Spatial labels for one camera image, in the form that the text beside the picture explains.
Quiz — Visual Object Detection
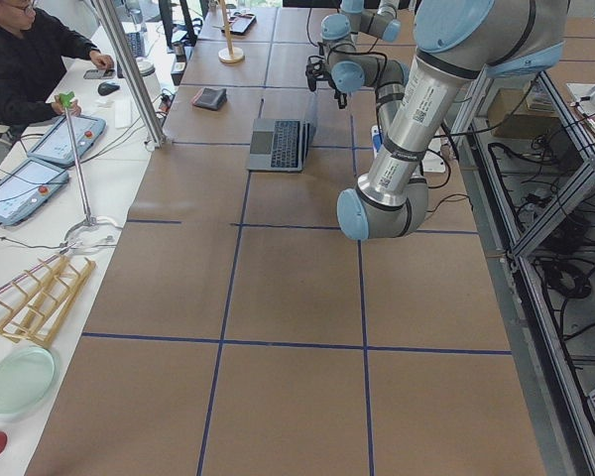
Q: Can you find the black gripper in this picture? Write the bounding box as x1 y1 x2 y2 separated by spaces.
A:
333 88 347 109

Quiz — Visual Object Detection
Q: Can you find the smartphone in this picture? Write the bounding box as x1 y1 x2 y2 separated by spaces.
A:
83 69 116 80

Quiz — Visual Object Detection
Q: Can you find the black camera cable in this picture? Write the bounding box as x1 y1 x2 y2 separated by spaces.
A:
316 42 393 65

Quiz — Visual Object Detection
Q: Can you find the upper teach pendant tablet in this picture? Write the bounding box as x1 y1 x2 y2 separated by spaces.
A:
27 115 106 168

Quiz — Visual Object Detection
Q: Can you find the person in black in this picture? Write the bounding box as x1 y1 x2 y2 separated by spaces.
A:
0 1 114 126

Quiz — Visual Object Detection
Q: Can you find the grey pink folded cloth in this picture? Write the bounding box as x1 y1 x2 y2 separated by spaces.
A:
191 87 227 111

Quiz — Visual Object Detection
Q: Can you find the aluminium frame post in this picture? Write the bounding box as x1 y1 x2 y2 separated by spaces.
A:
93 0 167 152

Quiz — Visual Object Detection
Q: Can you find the lower teach pendant tablet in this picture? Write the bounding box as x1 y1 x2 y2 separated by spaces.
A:
0 159 68 226

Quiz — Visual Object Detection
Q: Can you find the cardboard box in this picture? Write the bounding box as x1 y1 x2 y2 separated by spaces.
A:
487 88 558 139

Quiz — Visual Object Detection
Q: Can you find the computer mouse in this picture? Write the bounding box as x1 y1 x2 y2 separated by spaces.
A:
97 81 120 96

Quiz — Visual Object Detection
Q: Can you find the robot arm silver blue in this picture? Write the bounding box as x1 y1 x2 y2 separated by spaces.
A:
321 1 569 240
339 0 411 43

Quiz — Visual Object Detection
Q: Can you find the wooden mug tree stand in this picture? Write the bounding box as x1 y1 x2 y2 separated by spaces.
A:
218 0 245 64

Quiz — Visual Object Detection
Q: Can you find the brown paper table cover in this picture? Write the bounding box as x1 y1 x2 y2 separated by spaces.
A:
27 9 544 475

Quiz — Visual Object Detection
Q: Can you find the teach pendant tablet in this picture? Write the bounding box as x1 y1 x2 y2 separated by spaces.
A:
27 115 106 168
0 159 68 226

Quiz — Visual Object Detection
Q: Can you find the wooden dish rack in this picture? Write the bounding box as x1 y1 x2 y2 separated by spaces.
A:
0 254 96 349

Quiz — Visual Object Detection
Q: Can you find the grey laptop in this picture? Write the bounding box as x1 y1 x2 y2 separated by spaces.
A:
246 92 318 173

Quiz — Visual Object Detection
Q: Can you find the green glass plate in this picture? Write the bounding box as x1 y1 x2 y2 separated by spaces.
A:
0 346 56 417

